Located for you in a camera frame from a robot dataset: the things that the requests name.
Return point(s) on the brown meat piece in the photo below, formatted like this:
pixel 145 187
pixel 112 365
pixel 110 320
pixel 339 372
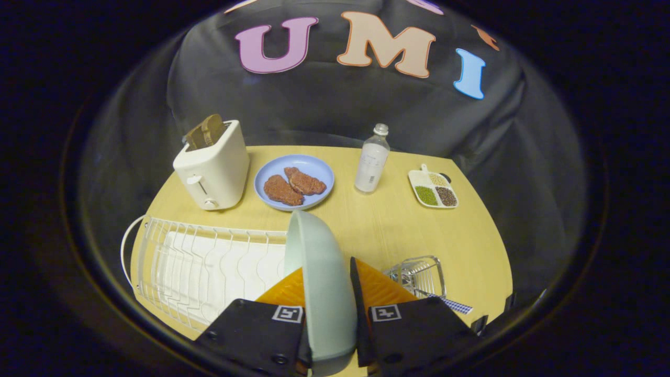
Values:
pixel 306 182
pixel 282 190

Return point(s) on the white toaster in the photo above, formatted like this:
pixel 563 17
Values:
pixel 214 167

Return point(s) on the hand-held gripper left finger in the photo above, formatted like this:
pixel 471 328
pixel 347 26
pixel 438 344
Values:
pixel 251 335

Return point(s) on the light blue plate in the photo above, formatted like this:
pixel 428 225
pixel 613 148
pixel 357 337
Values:
pixel 314 165

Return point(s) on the black backdrop cloth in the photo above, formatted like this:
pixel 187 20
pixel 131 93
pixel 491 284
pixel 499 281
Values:
pixel 324 104

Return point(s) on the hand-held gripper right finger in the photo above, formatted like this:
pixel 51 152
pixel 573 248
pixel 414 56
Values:
pixel 356 293

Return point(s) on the white divided grain dish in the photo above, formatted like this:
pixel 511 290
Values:
pixel 432 188

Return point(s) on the pale green plate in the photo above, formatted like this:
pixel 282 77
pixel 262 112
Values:
pixel 324 272

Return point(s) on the brown toast slice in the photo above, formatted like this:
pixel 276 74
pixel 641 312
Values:
pixel 213 128
pixel 194 137

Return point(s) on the clear plastic bottle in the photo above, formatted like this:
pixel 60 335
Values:
pixel 371 162

